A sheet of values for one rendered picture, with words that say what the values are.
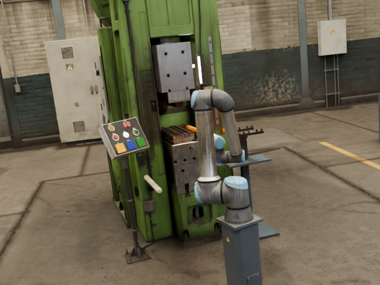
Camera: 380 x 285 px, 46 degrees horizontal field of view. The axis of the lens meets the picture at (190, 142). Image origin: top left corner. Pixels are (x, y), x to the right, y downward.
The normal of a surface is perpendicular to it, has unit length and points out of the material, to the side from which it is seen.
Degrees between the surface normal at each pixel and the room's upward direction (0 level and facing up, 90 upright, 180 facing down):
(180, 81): 90
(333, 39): 90
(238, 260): 90
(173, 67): 90
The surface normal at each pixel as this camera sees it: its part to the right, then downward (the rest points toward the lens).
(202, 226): 0.32, 0.16
